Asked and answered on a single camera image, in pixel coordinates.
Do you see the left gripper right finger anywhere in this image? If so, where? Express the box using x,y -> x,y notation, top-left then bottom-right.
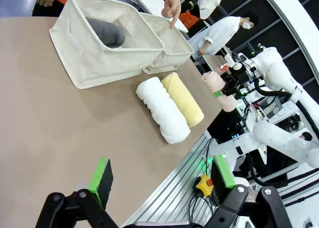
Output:
203,154 -> 294,228

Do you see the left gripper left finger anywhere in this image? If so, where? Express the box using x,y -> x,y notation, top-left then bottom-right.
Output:
34,157 -> 120,228

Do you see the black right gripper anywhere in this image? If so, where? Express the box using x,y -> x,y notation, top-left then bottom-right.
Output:
213,70 -> 250,98

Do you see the pink towel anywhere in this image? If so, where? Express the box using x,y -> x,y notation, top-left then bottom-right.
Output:
201,71 -> 237,113

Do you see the white towel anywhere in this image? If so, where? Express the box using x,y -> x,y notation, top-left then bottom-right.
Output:
136,76 -> 191,145

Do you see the grey towel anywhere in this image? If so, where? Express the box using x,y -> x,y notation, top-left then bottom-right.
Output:
85,17 -> 126,49

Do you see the person's left hand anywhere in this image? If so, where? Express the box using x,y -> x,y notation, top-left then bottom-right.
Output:
161,0 -> 182,30

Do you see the yellow emergency stop button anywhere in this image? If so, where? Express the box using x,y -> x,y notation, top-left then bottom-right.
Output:
194,174 -> 214,198

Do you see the yellow rolled towel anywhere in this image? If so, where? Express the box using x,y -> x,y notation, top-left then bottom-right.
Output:
160,72 -> 205,128

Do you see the masked person in white clothes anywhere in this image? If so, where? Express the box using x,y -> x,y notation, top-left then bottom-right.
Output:
189,10 -> 260,63

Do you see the beige fabric storage basket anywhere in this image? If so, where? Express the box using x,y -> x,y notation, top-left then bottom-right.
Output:
49,0 -> 165,90
139,12 -> 195,75

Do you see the orange fabric bag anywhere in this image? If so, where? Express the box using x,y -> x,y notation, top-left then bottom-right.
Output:
178,11 -> 200,29

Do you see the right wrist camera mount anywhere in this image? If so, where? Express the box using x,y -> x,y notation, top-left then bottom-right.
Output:
223,53 -> 242,71

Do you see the black emergency stop cable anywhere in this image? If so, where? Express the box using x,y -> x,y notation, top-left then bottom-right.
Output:
188,195 -> 221,223

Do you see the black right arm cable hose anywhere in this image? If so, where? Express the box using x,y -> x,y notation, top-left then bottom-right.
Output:
253,78 -> 319,141

